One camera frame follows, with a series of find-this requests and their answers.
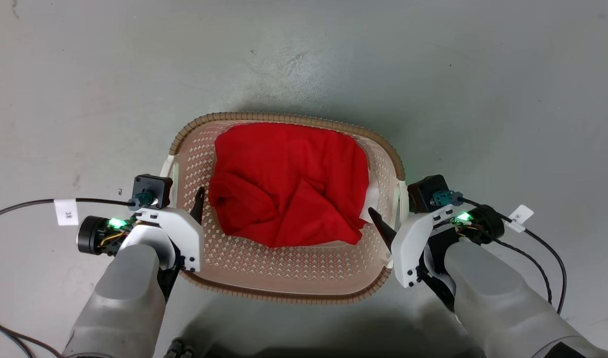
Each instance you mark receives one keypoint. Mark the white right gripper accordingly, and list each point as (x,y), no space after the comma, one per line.
(408,243)

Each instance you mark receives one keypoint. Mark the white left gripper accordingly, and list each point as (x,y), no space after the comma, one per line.
(182,228)

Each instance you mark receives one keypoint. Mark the beige woven plastic laundry basket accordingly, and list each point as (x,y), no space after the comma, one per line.
(284,271)

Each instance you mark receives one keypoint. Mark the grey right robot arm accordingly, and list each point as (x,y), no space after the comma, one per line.
(503,298)

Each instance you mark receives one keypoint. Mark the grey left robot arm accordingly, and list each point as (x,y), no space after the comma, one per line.
(125,298)

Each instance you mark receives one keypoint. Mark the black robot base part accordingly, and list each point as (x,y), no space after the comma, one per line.
(180,349)

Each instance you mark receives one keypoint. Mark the white garment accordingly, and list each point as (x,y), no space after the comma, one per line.
(372,199)

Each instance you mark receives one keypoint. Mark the red garment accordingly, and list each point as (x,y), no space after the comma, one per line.
(289,184)

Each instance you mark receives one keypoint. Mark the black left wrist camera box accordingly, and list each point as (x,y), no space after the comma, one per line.
(152,190)

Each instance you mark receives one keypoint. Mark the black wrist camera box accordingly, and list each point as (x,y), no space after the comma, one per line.
(152,190)
(426,191)

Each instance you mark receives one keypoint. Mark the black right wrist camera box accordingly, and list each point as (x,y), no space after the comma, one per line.
(426,191)

